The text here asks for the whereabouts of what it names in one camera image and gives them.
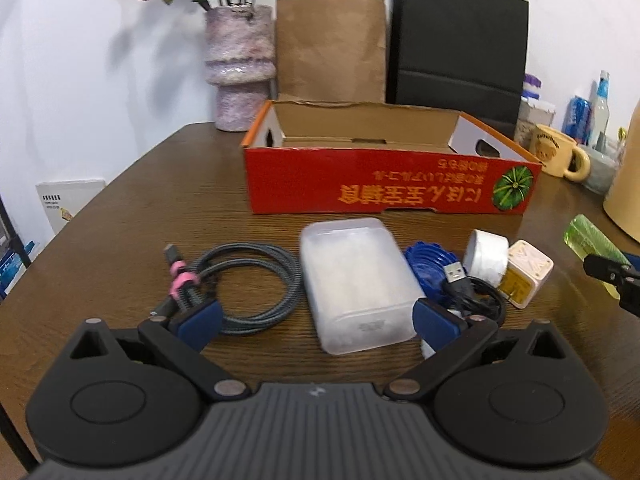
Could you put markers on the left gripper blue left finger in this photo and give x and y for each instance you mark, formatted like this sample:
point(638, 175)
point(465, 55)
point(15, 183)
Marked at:
point(177, 341)

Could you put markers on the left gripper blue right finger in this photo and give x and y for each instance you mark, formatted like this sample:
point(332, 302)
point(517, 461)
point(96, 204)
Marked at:
point(456, 343)

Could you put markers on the finger of the right gripper with black tip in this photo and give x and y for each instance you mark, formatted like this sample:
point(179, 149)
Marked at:
point(622, 276)

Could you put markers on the blue plastic lid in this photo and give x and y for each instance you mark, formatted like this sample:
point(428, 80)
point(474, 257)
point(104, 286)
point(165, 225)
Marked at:
point(428, 262)

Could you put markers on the white tape roll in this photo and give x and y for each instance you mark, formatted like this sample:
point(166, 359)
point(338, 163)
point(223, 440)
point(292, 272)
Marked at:
point(486, 257)

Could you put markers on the translucent white plastic case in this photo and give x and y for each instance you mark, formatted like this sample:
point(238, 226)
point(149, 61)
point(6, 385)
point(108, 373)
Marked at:
point(359, 285)

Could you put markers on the cream thermos jug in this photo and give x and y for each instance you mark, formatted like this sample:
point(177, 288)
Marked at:
point(622, 203)

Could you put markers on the yellow bear mug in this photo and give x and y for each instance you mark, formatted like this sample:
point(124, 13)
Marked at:
point(561, 156)

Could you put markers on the blue soda can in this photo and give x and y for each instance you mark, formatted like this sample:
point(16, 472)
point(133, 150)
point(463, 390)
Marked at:
point(577, 119)

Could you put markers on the clear glass soda bottle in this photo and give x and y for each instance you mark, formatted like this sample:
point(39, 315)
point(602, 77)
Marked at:
point(599, 115)

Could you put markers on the blue white package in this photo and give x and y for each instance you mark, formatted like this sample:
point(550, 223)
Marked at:
point(11, 270)

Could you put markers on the clear food container with seeds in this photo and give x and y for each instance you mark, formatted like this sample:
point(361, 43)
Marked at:
point(532, 112)

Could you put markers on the black tripod stand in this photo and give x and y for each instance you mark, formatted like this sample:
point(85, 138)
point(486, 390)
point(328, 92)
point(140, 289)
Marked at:
point(14, 240)

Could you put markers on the purple lidded small jar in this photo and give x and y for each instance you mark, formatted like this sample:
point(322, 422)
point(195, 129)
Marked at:
point(531, 87)

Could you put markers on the orange cardboard box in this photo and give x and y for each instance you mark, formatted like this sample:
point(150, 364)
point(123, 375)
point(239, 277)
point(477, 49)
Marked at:
point(316, 158)

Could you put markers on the black paper bag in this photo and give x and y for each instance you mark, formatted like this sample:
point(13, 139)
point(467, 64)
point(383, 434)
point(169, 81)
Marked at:
point(464, 55)

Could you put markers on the pink knitted textured vase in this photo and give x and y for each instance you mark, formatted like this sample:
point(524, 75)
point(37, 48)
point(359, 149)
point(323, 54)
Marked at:
point(240, 61)

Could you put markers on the brown paper bag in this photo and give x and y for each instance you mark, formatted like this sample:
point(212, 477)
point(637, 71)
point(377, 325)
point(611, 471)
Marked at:
point(331, 51)

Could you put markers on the white board by wall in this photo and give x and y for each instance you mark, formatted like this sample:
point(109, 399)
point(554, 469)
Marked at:
point(62, 200)

